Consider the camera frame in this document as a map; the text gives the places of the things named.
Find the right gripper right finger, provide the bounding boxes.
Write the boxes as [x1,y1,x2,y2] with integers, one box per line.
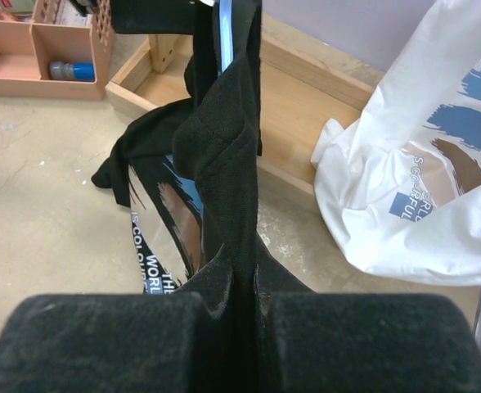
[252,235,481,393]

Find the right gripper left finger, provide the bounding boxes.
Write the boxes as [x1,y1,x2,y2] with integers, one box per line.
[0,245,236,393]

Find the black t-shirt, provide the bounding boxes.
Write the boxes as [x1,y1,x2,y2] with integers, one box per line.
[91,0,264,393]

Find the blue wire hanger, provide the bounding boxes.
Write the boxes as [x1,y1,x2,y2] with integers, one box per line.
[218,0,234,73]

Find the white t-shirt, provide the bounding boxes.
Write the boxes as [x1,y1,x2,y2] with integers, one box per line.
[311,1,481,287]

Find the wooden clothes rack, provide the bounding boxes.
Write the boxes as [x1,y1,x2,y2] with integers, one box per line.
[106,15,383,212]

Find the blue capped bottle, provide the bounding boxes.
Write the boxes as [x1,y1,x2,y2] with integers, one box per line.
[49,61,96,82]

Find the pink desk organizer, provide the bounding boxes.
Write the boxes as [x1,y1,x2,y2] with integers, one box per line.
[0,1,114,100]

